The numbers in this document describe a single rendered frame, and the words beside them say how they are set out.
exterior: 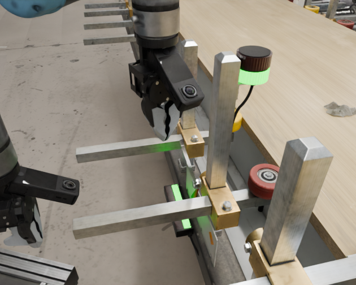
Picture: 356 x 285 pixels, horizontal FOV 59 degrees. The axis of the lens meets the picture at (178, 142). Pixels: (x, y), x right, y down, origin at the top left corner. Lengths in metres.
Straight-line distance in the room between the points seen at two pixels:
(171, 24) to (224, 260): 0.53
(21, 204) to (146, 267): 1.08
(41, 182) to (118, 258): 1.10
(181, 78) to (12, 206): 0.36
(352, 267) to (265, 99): 0.59
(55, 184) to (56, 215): 1.31
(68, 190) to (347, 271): 0.45
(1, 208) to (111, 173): 1.50
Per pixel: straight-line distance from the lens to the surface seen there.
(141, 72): 0.56
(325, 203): 0.68
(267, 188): 0.67
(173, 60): 0.53
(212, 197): 0.68
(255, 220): 0.98
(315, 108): 0.98
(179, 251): 1.64
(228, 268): 0.78
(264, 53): 0.56
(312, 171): 0.36
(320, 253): 0.79
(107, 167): 2.11
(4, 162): 0.54
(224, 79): 0.54
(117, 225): 0.66
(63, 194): 0.58
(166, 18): 0.51
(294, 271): 0.48
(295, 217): 0.41
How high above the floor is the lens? 1.36
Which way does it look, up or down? 37 degrees down
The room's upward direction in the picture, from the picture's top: straight up
